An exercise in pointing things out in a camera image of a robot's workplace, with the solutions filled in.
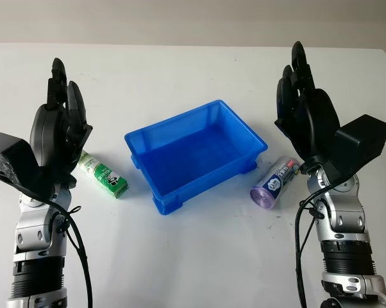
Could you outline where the blue plastic tray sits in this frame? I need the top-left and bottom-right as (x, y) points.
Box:
(124, 99), (269, 218)

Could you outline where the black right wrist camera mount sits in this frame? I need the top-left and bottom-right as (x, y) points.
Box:
(333, 114), (386, 180)

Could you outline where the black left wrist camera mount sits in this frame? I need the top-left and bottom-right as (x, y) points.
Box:
(0, 132), (45, 195)

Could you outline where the green white carton box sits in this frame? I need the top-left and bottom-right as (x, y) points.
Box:
(76, 150), (129, 200)

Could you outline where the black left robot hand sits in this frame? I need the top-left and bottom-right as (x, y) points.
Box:
(29, 57), (94, 193)

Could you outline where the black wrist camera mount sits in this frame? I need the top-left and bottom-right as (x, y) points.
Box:
(0, 132), (45, 195)
(333, 114), (386, 180)

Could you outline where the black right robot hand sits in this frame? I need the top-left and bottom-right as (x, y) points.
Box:
(274, 40), (341, 167)

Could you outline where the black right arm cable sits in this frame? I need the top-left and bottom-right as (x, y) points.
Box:
(294, 163), (323, 308)

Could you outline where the purple trash bag roll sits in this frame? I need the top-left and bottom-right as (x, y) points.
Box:
(249, 155), (301, 211)

